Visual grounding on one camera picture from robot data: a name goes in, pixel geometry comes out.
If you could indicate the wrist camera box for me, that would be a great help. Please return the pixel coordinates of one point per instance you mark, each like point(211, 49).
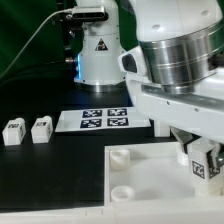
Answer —
point(133, 61)

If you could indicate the white sheet with tags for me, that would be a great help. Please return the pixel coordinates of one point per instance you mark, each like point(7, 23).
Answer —
point(100, 119)

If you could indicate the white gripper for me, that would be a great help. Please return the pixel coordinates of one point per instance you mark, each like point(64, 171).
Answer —
point(201, 112)

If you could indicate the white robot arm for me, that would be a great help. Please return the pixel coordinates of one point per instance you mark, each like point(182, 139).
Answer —
point(175, 74)

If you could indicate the white fixture wall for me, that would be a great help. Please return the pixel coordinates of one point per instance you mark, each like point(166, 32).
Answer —
point(178, 211)

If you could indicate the silver camera on base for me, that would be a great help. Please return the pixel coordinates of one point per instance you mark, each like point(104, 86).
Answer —
point(87, 14)

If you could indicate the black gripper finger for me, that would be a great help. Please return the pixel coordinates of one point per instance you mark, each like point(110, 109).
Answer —
point(217, 160)

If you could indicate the white square tabletop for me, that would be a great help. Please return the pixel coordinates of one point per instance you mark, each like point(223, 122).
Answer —
point(142, 172)

